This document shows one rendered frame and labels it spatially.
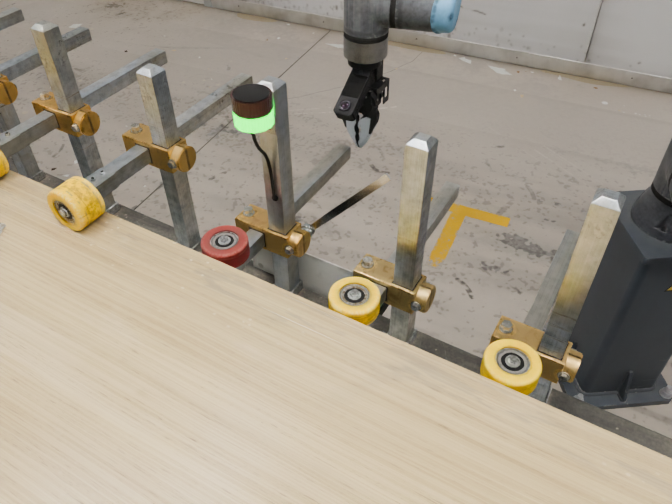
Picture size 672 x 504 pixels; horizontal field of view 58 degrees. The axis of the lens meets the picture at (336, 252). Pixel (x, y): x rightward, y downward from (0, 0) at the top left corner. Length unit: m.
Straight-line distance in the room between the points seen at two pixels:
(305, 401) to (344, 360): 0.08
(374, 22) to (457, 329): 1.18
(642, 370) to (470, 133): 1.49
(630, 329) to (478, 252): 0.76
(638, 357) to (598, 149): 1.39
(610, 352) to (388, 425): 1.16
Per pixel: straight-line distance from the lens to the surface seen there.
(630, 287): 1.70
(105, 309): 0.99
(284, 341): 0.89
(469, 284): 2.26
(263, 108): 0.90
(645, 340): 1.89
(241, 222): 1.14
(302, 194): 1.20
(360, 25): 1.25
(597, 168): 2.98
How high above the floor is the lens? 1.60
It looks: 43 degrees down
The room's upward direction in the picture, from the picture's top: straight up
